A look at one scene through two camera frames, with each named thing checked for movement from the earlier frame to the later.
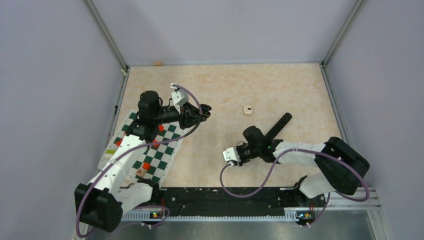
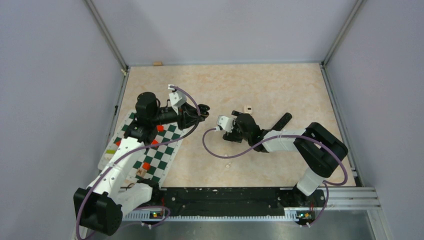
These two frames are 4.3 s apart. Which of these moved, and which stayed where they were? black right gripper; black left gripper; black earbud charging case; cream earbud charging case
Moved: black right gripper
Stayed: cream earbud charging case; black left gripper; black earbud charging case
